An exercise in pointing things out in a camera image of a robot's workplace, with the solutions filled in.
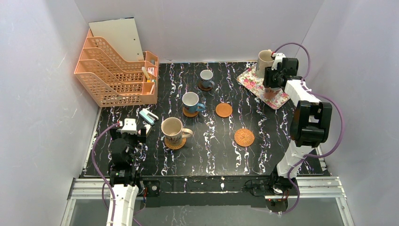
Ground light wooden coaster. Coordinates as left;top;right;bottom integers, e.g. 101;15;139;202
215;103;233;118
183;107;199;118

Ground white board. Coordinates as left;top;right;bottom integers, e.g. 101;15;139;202
88;17;144;62

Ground blue patterned mug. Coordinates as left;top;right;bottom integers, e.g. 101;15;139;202
182;92;206;114

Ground large beige floral mug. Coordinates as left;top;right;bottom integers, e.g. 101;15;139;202
161;117;193;145

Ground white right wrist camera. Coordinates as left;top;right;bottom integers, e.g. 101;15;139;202
271;52;286;71

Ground woven rattan coaster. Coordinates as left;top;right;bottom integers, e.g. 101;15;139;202
164;138;186;150
234;128;255;147

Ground tall beige mug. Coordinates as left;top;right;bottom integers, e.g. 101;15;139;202
255;49;274;79

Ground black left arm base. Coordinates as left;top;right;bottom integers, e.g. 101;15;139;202
128;172;160;204

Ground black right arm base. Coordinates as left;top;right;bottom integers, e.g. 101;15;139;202
243;171;300;215

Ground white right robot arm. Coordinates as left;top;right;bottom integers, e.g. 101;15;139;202
263;53;332;178

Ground small grey mug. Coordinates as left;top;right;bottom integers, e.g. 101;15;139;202
200;70;215;88

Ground dark wooden coaster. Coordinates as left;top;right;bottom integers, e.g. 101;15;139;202
198;83;213;91

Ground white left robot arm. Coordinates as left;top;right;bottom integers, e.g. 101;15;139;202
106;125;146;226

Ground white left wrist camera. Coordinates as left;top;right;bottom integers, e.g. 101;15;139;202
120;118;137;135

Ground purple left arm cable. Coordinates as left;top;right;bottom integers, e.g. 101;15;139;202
91;122;143;226

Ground white and red mug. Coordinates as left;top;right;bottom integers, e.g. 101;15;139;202
263;87;281;100

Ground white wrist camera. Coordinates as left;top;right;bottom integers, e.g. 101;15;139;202
271;52;286;71
120;118;137;135

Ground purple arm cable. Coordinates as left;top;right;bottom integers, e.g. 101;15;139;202
271;42;344;215
91;122;143;226

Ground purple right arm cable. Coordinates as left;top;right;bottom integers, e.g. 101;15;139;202
271;42;344;215

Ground orange plastic file organizer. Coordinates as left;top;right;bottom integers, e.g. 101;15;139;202
74;31;159;107

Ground light blue stapler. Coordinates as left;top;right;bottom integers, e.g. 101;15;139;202
139;108;159;126

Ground aluminium frame rail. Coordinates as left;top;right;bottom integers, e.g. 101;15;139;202
61;175;354;226

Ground white and pink stapler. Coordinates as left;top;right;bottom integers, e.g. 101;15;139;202
144;124;152;137

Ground floral tray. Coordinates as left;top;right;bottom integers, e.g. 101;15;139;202
237;63;290;110

